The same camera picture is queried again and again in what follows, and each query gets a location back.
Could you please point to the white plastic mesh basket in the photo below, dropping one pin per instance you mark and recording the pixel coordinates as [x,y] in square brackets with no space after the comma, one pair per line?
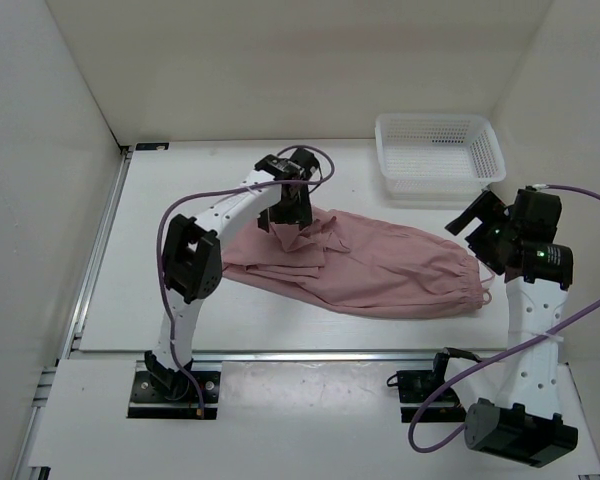
[437,155]

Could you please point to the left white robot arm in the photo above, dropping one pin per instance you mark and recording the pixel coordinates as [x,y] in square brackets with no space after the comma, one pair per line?
[189,254]

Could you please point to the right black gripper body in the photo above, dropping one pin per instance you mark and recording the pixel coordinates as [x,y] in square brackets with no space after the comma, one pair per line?
[487,240]

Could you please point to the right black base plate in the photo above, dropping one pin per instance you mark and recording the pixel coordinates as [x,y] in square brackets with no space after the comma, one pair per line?
[414,387]

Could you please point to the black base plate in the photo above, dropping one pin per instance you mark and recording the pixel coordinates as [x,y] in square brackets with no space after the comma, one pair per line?
[149,399]
[414,387]

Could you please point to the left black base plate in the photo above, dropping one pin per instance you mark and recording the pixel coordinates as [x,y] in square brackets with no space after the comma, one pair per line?
[149,399]

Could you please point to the pink trousers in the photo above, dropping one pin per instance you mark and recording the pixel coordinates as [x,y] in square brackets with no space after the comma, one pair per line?
[355,265]

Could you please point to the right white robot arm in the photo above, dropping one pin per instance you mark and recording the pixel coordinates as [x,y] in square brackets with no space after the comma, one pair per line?
[519,418]

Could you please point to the black corner bracket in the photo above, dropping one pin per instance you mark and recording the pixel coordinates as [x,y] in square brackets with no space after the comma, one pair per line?
[152,146]

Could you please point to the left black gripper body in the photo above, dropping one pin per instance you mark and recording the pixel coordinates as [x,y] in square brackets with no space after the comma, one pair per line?
[297,210]

